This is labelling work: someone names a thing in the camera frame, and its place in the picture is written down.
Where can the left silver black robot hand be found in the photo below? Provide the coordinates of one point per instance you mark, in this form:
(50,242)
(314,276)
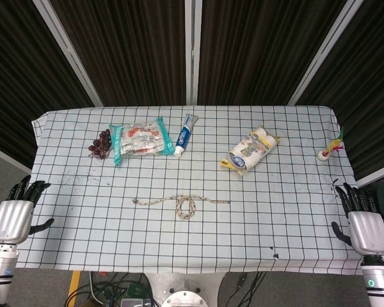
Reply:
(11,217)

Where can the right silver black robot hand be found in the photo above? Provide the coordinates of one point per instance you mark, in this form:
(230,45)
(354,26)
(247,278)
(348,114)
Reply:
(368,230)

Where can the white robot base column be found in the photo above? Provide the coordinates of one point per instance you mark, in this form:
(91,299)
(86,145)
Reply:
(182,288)

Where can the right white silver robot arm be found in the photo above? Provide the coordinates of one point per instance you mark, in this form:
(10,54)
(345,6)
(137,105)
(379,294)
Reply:
(379,281)

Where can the colourful feather shuttlecock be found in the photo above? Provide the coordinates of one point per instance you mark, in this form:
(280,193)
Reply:
(331,147)

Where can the dark red grape bunch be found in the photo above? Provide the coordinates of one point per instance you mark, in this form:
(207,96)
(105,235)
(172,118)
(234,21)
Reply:
(101,144)

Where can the wrapped white paper cup pack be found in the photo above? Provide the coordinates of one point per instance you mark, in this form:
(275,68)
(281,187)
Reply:
(249,152)

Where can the teal edged foil snack bag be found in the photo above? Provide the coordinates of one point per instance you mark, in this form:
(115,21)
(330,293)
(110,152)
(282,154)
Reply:
(140,140)

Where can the white black checked tablecloth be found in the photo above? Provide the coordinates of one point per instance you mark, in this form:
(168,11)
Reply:
(192,243)

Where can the blue white toothpaste tube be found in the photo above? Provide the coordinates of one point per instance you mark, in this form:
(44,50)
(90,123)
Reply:
(183,137)

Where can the white partition frame post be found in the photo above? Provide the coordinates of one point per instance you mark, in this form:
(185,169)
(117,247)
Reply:
(67,51)
(326,51)
(192,51)

